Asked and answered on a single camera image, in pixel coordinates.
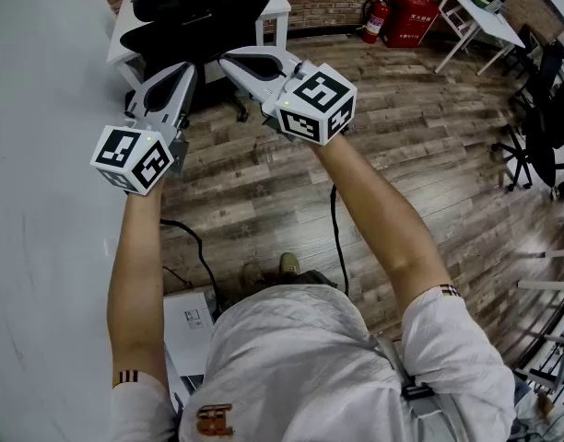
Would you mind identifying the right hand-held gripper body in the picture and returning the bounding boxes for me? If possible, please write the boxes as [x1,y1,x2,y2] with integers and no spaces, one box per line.
[262,60,358,146]

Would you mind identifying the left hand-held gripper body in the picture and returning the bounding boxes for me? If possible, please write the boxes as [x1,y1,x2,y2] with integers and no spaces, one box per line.
[90,101,191,196]

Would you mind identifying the black office chair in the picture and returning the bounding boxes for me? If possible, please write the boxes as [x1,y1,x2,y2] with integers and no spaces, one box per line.
[119,0,274,123]

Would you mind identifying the person's left forearm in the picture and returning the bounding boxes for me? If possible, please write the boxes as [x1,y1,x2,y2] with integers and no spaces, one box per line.
[106,180,169,389]

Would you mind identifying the person's right forearm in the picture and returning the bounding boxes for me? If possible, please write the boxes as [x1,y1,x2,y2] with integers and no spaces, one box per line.
[311,134,454,315]

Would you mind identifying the black swivel chair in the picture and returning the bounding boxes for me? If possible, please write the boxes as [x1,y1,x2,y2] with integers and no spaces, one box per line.
[490,80,564,202]
[501,25,564,110]

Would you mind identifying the white desk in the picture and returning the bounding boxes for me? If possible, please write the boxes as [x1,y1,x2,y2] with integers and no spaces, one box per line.
[106,0,292,92]

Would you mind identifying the red fire extinguisher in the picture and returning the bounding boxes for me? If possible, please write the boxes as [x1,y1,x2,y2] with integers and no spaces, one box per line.
[358,0,392,45]

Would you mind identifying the red fire equipment cabinet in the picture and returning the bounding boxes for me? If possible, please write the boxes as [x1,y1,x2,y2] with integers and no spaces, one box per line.
[380,0,442,49]

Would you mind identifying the person's right shoe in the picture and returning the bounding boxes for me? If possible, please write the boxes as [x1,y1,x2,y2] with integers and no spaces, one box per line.
[279,251,302,278]

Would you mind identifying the person's shoe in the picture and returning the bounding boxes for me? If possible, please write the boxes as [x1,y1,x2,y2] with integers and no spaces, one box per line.
[279,251,302,278]
[241,262,264,290]

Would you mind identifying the person's left shoe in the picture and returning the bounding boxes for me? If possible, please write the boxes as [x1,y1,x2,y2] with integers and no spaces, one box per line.
[241,262,264,290]

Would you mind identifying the person's dark trousers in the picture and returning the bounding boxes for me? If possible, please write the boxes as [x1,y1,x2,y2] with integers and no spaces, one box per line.
[281,268,339,292]

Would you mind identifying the white table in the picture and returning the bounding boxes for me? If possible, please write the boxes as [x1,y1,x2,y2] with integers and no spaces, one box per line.
[432,0,526,76]

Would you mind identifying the white computer case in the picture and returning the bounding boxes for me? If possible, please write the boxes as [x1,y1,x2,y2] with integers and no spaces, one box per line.
[163,290,217,395]

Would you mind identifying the person's white shirt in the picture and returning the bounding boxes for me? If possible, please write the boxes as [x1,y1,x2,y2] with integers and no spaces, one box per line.
[110,284,518,442]

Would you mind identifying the metal rack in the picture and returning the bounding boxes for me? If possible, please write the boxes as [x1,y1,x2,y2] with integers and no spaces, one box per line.
[511,246,564,409]

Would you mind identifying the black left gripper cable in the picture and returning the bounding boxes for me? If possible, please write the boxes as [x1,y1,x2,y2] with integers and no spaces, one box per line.
[159,218,224,315]

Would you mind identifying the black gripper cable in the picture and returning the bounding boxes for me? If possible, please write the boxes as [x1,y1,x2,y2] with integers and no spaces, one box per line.
[329,184,351,297]
[159,218,224,315]

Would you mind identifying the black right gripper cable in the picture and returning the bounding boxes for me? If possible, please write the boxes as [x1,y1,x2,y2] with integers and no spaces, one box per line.
[329,184,351,297]

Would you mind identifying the grey shoulder strap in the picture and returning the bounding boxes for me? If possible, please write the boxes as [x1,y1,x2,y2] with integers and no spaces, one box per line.
[372,333,465,442]

